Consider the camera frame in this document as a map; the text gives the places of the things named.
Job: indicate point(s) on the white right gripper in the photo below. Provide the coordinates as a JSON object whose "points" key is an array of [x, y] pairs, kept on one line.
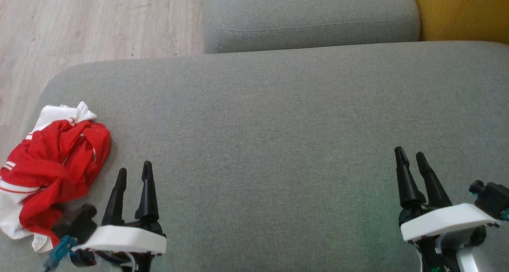
{"points": [[445, 220]]}

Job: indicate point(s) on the red and white jersey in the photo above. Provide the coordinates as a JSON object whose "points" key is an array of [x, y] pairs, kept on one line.
{"points": [[24, 176]]}

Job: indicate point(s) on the red shorts with white stripe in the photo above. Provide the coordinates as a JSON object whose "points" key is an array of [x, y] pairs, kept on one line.
{"points": [[87, 144]]}

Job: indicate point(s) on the grey sofa seat cushion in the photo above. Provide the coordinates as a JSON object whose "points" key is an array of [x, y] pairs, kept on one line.
{"points": [[310, 13]]}

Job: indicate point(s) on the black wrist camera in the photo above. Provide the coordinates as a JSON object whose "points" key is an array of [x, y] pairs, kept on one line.
{"points": [[493, 198], [75, 224]]}

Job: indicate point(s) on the yellow sofa back cushion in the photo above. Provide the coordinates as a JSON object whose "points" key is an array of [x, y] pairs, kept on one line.
{"points": [[465, 9]]}

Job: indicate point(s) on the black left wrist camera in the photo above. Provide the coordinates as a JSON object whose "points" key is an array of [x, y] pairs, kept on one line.
{"points": [[75, 224]]}

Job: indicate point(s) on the large grey sofa ottoman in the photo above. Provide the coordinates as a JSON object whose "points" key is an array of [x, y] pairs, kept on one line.
{"points": [[278, 136]]}

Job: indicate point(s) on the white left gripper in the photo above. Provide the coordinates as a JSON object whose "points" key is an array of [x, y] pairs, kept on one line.
{"points": [[127, 240]]}

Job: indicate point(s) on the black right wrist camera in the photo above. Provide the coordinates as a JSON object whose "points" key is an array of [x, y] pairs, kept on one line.
{"points": [[493, 198]]}

